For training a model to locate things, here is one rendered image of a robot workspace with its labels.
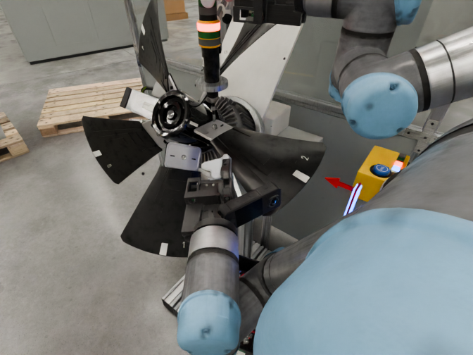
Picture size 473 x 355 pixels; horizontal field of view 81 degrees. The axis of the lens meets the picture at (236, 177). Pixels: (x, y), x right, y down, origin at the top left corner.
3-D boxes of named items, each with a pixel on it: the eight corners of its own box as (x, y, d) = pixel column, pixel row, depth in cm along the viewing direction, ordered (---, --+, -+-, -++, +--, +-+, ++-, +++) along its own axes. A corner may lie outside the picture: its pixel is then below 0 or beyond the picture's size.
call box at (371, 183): (364, 171, 90) (375, 144, 83) (397, 183, 85) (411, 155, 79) (347, 198, 80) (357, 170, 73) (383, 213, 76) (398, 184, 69)
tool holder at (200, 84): (199, 76, 64) (195, 29, 58) (229, 77, 64) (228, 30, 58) (193, 92, 57) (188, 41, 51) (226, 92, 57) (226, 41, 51)
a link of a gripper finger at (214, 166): (201, 146, 57) (198, 176, 51) (230, 143, 57) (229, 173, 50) (204, 158, 60) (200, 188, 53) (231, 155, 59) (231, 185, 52)
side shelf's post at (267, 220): (263, 244, 185) (274, 138, 131) (268, 247, 183) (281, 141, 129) (260, 248, 182) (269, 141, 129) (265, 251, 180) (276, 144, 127)
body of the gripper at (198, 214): (188, 174, 51) (177, 225, 41) (234, 170, 50) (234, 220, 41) (196, 203, 55) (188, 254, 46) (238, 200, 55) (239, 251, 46)
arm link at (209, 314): (178, 360, 35) (167, 334, 29) (189, 279, 43) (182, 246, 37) (241, 360, 35) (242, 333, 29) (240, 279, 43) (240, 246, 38)
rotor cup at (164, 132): (183, 103, 81) (150, 86, 70) (225, 101, 74) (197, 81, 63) (177, 152, 80) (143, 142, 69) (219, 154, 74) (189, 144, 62)
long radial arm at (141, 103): (210, 121, 95) (190, 110, 84) (202, 141, 95) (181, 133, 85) (155, 99, 108) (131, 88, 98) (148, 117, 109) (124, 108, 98)
